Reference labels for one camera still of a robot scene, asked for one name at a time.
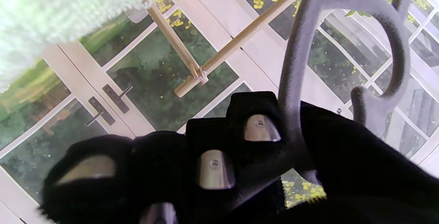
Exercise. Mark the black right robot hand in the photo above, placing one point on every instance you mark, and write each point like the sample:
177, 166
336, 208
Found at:
240, 169

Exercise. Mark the light green square towel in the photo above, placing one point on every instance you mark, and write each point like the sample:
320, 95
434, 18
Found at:
51, 11

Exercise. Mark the printed garden room backdrop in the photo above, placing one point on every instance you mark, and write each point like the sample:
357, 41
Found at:
154, 73

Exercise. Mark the wooden hanging rack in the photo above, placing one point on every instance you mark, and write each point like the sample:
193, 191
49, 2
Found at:
240, 38

